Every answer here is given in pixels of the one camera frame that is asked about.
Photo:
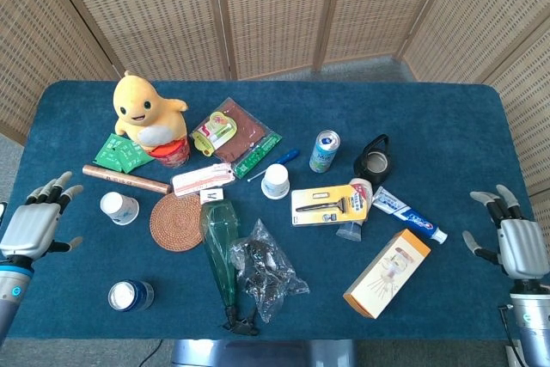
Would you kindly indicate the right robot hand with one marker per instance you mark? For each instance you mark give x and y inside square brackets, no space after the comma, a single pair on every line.
[522,251]

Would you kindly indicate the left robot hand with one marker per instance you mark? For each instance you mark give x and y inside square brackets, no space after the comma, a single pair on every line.
[32,229]

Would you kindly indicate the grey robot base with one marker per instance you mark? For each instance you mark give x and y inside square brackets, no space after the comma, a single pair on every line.
[262,354]

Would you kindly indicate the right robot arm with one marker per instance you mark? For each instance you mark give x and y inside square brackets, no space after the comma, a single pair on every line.
[533,324]

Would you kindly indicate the red instant noodle cup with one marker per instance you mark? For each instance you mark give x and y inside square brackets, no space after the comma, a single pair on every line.
[172,156]

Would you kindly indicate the copper brown tube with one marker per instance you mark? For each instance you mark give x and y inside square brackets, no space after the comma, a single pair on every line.
[124,179]

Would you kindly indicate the green sachet packet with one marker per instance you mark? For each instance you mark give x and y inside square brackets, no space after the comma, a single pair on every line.
[136,160]
[107,154]

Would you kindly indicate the white blue toothpaste tube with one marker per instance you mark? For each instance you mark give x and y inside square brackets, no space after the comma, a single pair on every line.
[404,212]

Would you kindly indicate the orange white carton box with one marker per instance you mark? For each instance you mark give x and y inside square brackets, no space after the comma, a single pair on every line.
[386,274]

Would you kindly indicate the round woven rattan coaster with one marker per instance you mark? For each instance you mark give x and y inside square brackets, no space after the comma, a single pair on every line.
[176,223]

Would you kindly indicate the blue table cloth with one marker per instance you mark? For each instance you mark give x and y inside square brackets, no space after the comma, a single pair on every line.
[429,126]

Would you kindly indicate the yellow plush toy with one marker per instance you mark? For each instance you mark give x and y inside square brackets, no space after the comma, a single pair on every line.
[137,105]

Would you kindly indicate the pink white blister package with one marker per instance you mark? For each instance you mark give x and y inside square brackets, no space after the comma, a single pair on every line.
[202,179]

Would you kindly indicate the small white card black clip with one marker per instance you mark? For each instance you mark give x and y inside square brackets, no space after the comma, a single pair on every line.
[211,196]

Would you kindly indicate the green glass bottle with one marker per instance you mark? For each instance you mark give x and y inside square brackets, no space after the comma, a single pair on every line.
[219,246]

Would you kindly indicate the lip balm on yellow card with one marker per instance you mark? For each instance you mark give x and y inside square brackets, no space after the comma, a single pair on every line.
[215,130]

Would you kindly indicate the light blue Rio drink can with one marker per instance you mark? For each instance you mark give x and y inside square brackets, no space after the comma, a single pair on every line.
[323,156]

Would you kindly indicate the razor in yellow package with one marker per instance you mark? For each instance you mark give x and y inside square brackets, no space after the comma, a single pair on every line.
[306,199]

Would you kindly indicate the black metal clip tool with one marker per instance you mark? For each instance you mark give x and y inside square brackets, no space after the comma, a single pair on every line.
[241,327]

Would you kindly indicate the clear plastic bag dark contents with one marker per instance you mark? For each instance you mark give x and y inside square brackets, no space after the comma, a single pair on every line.
[262,264]

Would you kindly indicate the woven folding screen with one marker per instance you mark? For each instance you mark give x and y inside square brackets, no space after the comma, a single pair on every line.
[275,10]

